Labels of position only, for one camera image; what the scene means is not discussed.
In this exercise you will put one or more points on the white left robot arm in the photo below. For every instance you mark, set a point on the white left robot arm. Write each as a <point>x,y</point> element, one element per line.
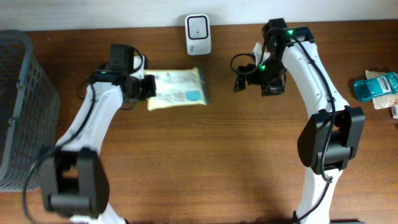
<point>72,179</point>

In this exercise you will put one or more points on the beige kraft paper pouch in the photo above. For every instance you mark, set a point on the beige kraft paper pouch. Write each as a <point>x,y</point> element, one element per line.
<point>383,101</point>

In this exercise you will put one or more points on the dark grey mesh basket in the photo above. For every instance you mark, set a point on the dark grey mesh basket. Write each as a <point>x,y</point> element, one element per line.
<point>30,106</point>

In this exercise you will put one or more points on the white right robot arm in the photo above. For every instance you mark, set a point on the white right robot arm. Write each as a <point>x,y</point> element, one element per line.
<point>331,136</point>

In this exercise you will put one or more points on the teal mouthwash bottle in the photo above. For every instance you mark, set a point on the teal mouthwash bottle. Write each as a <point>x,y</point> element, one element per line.
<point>383,85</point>

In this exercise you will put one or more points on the white barcode scanner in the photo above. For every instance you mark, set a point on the white barcode scanner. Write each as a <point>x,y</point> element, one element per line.
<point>198,34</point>

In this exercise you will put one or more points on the orange small snack packet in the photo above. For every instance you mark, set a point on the orange small snack packet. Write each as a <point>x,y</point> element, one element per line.
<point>394,111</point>

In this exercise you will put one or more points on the yellow wet wipes pack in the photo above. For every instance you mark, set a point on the yellow wet wipes pack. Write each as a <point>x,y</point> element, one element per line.
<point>177,88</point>

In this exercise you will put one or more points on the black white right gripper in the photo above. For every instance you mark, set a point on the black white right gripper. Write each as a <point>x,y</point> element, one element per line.
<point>275,87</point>

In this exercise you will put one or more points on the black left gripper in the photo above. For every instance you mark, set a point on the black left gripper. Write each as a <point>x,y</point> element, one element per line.
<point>149,89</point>

